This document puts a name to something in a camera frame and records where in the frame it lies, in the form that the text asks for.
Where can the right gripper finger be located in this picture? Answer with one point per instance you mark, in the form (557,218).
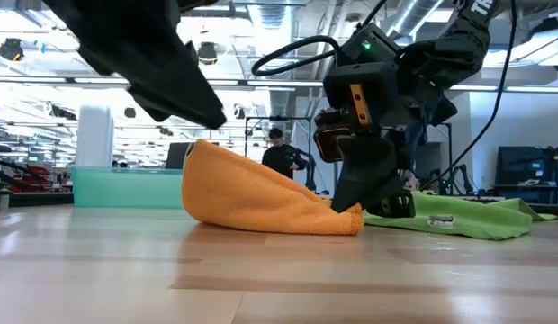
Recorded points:
(396,204)
(369,175)

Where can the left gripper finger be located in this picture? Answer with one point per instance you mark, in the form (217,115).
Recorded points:
(184,90)

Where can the green microfiber towel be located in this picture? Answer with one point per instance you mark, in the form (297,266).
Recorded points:
(477,220)

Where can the orange microfiber towel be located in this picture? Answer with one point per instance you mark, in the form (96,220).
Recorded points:
(243,193)

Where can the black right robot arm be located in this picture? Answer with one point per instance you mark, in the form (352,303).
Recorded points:
(450,54)

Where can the black background robot arm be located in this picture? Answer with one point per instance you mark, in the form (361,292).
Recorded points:
(459,173)

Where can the teal translucent plastic basket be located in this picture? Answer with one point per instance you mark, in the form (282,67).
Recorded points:
(126,186)

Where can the black computer monitor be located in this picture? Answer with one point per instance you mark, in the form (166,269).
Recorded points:
(177,155)

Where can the standing person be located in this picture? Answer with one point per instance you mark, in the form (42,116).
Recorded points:
(281,159)

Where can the white pillar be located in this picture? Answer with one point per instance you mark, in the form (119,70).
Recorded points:
(94,144)

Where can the dark screen workstation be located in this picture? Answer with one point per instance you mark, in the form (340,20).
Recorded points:
(526,164)

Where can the green exit sign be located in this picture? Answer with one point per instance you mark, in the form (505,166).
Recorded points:
(33,158)

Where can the black ceiling camera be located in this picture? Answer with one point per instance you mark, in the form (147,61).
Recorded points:
(11,49)
(207,53)

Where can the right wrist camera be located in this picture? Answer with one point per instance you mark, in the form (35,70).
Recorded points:
(333,139)

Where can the black metal gantry frame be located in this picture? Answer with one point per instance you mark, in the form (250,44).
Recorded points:
(450,148)
(279,118)

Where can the rail with LED strips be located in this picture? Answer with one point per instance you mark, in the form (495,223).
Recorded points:
(270,83)

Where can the silver ventilation duct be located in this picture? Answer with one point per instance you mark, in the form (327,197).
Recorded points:
(274,18)

